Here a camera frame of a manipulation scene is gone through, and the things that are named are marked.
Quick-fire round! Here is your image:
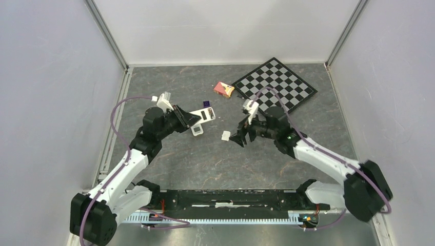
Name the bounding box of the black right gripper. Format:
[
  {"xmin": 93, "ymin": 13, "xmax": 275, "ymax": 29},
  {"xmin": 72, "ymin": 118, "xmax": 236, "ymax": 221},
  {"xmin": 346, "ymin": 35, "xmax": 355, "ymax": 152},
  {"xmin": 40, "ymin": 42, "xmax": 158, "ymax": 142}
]
[{"xmin": 229, "ymin": 109, "xmax": 278, "ymax": 147}]

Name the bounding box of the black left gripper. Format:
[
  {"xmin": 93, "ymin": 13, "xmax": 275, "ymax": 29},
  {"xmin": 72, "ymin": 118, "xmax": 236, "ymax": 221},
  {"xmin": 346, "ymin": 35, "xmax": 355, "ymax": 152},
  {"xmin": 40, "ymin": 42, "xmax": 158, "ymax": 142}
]
[{"xmin": 157, "ymin": 104, "xmax": 201, "ymax": 140}]

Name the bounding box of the white battery cover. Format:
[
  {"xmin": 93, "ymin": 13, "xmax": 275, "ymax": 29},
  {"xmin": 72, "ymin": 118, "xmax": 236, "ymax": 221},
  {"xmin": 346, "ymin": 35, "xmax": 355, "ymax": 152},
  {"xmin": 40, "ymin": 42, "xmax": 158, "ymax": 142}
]
[{"xmin": 221, "ymin": 131, "xmax": 231, "ymax": 141}]

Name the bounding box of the red and white remote control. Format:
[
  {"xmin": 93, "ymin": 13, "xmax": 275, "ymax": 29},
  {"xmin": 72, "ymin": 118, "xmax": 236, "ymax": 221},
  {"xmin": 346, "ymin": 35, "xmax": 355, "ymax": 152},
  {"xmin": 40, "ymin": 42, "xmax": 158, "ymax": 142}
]
[{"xmin": 190, "ymin": 107, "xmax": 216, "ymax": 125}]

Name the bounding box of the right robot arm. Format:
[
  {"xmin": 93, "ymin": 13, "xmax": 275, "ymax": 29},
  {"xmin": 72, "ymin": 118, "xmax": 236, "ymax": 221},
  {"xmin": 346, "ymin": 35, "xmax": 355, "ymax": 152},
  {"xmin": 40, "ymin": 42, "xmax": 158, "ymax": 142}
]
[{"xmin": 229, "ymin": 100, "xmax": 393, "ymax": 222}]

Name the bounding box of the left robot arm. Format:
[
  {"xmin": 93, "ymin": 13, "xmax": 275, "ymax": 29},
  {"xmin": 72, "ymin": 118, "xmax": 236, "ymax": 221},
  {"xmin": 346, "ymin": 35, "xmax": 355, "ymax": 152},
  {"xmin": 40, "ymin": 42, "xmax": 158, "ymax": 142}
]
[{"xmin": 69, "ymin": 105, "xmax": 202, "ymax": 245}]

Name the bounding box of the red playing card box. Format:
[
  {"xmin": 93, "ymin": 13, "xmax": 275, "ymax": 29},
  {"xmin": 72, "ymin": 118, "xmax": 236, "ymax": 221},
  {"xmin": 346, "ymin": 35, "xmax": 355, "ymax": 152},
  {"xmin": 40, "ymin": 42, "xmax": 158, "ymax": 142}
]
[{"xmin": 213, "ymin": 81, "xmax": 234, "ymax": 98}]

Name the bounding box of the black and white chessboard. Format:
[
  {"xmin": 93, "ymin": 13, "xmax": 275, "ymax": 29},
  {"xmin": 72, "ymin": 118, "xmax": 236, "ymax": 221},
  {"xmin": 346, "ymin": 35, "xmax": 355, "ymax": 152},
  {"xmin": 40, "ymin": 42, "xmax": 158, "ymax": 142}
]
[{"xmin": 232, "ymin": 57, "xmax": 317, "ymax": 113}]

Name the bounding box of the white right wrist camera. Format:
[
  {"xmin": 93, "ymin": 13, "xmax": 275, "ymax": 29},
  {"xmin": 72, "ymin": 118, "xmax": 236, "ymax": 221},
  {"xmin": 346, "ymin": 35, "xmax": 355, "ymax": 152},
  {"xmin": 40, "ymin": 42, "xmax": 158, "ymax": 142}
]
[{"xmin": 242, "ymin": 99, "xmax": 259, "ymax": 125}]

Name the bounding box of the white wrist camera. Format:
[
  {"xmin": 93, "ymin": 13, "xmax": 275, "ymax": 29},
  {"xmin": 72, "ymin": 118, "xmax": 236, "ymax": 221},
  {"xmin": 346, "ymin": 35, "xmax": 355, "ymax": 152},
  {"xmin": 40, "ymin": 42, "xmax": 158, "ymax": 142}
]
[
  {"xmin": 151, "ymin": 91, "xmax": 173, "ymax": 113},
  {"xmin": 242, "ymin": 99, "xmax": 259, "ymax": 125}
]

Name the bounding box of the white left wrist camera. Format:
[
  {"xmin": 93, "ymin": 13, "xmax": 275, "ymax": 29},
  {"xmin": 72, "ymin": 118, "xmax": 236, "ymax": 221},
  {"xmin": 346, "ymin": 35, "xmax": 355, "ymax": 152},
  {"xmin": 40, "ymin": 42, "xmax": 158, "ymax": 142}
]
[{"xmin": 151, "ymin": 91, "xmax": 173, "ymax": 113}]

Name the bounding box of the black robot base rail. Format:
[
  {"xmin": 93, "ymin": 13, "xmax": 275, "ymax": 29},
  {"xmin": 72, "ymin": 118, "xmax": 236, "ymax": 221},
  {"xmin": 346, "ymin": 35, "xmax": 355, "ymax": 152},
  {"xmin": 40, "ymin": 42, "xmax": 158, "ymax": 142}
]
[{"xmin": 118, "ymin": 180, "xmax": 332, "ymax": 227}]

